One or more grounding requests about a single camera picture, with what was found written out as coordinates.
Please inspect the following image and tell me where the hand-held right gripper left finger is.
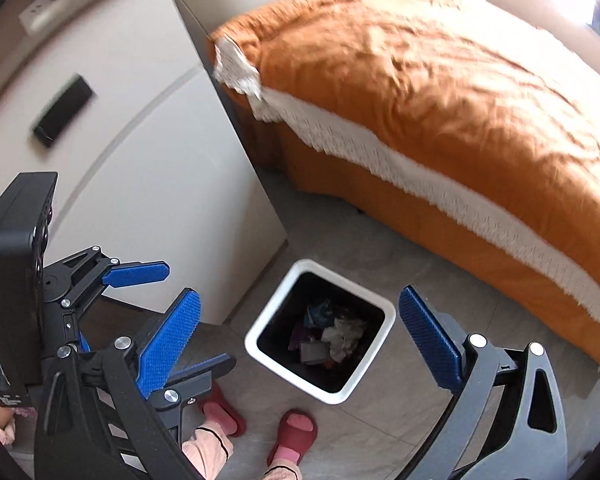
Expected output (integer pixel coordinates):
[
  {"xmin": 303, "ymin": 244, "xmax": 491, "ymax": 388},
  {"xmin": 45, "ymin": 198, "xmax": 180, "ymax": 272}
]
[{"xmin": 34, "ymin": 287, "xmax": 203, "ymax": 480}]

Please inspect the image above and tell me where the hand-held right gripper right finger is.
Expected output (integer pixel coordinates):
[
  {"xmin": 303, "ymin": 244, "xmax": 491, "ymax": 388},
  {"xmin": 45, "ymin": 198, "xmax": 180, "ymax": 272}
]
[{"xmin": 397, "ymin": 285, "xmax": 569, "ymax": 480}]

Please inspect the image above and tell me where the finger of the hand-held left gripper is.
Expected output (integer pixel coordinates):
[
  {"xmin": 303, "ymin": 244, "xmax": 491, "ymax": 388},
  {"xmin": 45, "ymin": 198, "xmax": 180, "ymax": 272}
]
[
  {"xmin": 152, "ymin": 353, "xmax": 237, "ymax": 444},
  {"xmin": 45, "ymin": 245, "xmax": 171, "ymax": 312}
]

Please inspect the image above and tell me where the white trash bin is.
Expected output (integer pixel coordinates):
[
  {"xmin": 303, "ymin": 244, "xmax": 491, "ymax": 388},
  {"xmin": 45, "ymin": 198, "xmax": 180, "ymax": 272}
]
[{"xmin": 243, "ymin": 258, "xmax": 397, "ymax": 405}]

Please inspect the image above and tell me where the white tissue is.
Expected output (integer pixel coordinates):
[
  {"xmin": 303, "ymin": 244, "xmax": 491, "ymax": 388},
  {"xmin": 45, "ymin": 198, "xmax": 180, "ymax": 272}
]
[{"xmin": 321, "ymin": 315, "xmax": 367, "ymax": 362}]

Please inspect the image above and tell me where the purple snack bag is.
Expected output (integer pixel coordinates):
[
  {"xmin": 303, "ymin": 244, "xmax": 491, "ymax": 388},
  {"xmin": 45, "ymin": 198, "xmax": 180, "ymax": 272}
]
[{"xmin": 289, "ymin": 321, "xmax": 311, "ymax": 354}]

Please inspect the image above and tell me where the blue snack bag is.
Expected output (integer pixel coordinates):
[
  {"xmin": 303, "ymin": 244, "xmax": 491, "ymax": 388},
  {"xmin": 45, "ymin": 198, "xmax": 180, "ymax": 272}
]
[{"xmin": 304, "ymin": 299, "xmax": 335, "ymax": 330}]

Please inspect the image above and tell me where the red slipper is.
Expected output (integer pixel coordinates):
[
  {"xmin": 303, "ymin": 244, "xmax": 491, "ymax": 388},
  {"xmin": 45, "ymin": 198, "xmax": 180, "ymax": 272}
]
[
  {"xmin": 266, "ymin": 409, "xmax": 318, "ymax": 467},
  {"xmin": 201, "ymin": 384, "xmax": 247, "ymax": 437}
]

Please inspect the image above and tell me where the person's left leg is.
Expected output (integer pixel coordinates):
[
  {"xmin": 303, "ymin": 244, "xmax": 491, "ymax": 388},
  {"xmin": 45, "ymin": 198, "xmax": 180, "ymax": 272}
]
[{"xmin": 181, "ymin": 422, "xmax": 232, "ymax": 480}]

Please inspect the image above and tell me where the person's leg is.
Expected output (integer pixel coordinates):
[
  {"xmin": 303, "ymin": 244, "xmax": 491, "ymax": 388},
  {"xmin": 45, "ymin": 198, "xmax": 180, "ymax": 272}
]
[
  {"xmin": 261, "ymin": 465, "xmax": 307, "ymax": 480},
  {"xmin": 181, "ymin": 422, "xmax": 232, "ymax": 480}
]

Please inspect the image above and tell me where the white desk cabinet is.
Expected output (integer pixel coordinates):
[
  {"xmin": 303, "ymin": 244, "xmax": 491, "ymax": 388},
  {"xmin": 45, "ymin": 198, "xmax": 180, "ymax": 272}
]
[{"xmin": 0, "ymin": 0, "xmax": 289, "ymax": 323}]

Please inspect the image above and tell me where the person's right leg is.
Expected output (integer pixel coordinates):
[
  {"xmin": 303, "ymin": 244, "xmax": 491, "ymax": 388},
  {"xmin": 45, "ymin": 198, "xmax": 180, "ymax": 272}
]
[{"xmin": 261, "ymin": 465, "xmax": 307, "ymax": 480}]

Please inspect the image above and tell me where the black remote control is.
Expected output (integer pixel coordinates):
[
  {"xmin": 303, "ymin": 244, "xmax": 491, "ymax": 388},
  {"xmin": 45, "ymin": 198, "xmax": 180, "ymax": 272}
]
[{"xmin": 33, "ymin": 74, "xmax": 95, "ymax": 149}]

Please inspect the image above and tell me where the white lace bed sheet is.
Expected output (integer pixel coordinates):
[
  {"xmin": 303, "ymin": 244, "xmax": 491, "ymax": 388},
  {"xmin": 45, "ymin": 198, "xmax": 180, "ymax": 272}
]
[{"xmin": 212, "ymin": 36, "xmax": 600, "ymax": 335}]

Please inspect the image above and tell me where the orange bedspread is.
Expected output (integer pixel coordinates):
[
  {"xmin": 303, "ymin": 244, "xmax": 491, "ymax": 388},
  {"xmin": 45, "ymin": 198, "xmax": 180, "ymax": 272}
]
[{"xmin": 209, "ymin": 0, "xmax": 600, "ymax": 377}]

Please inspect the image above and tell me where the white wall socket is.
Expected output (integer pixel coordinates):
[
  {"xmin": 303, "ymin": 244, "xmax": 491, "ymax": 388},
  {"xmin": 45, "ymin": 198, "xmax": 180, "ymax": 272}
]
[{"xmin": 19, "ymin": 0, "xmax": 52, "ymax": 37}]

